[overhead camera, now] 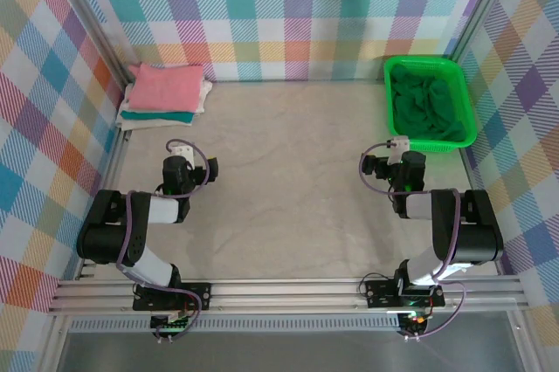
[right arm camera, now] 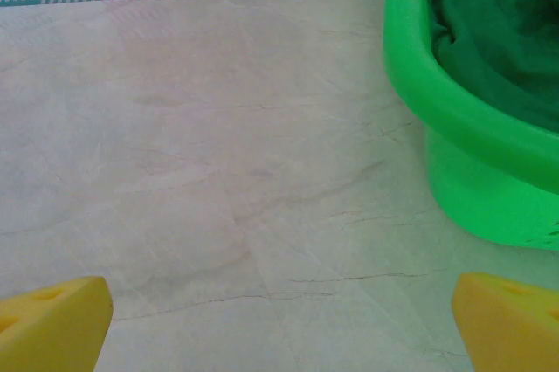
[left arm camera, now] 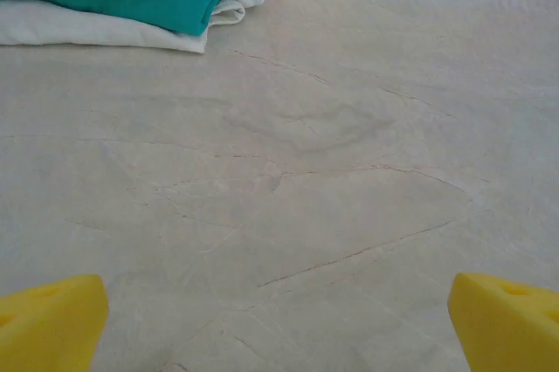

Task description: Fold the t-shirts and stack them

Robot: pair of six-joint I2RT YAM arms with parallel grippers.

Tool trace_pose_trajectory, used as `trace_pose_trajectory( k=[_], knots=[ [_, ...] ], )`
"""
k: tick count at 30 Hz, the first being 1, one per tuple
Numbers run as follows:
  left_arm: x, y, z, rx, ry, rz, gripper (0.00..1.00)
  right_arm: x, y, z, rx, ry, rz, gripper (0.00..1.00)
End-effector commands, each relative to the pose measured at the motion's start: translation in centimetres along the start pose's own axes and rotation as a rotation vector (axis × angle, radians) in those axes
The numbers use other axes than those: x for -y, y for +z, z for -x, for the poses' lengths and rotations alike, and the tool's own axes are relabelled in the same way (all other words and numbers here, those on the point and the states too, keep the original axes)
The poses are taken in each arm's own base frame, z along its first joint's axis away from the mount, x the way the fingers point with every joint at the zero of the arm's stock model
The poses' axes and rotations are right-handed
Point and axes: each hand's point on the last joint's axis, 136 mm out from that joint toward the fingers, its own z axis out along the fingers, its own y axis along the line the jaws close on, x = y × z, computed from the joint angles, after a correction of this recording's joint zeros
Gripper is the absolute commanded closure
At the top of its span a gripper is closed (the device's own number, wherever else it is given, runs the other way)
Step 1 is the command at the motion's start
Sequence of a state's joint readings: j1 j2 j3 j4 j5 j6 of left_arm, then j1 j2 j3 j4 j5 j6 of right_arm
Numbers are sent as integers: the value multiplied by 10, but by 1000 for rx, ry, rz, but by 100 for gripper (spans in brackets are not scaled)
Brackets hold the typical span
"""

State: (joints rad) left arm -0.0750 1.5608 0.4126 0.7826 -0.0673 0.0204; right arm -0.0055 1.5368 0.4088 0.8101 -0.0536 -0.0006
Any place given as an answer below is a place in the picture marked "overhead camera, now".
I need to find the green t-shirt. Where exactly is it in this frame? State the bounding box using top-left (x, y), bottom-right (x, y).
top-left (390, 64), bottom-right (467, 144)

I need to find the cream folded t-shirt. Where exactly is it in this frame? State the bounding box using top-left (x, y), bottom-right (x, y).
top-left (116, 117), bottom-right (193, 131)

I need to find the teal folded t-shirt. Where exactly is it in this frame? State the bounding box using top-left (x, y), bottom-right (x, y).
top-left (121, 109), bottom-right (194, 125)

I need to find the pink folded t-shirt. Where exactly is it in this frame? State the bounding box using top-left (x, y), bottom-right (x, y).
top-left (130, 63), bottom-right (205, 112)

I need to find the green plastic basket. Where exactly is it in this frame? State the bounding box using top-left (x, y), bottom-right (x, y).
top-left (383, 55), bottom-right (477, 154)

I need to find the grey metal panel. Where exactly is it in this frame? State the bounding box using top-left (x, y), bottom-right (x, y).
top-left (56, 331), bottom-right (525, 372)

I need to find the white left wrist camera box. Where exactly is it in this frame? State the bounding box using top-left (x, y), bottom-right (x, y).
top-left (169, 144), bottom-right (194, 168)

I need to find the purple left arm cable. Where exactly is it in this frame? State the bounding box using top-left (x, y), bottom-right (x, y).
top-left (115, 138), bottom-right (210, 342)

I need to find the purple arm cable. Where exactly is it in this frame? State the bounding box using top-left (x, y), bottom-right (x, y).
top-left (358, 140), bottom-right (467, 341)
top-left (115, 138), bottom-right (210, 342)

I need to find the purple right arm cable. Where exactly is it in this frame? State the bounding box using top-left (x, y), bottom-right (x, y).
top-left (358, 140), bottom-right (467, 341)

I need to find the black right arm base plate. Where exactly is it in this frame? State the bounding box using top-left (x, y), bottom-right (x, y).
top-left (364, 278), bottom-right (445, 308)

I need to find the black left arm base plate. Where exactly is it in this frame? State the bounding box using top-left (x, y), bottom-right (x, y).
top-left (133, 282), bottom-right (212, 312)

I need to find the long aluminium frame rail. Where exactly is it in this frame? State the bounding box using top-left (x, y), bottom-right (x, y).
top-left (47, 275), bottom-right (532, 314)

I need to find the aluminium corner post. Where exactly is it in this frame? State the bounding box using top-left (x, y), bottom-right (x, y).
top-left (45, 0), bottom-right (136, 85)
top-left (449, 0), bottom-right (523, 65)

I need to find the slotted grey cable duct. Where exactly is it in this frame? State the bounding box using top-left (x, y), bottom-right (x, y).
top-left (69, 318), bottom-right (401, 333)

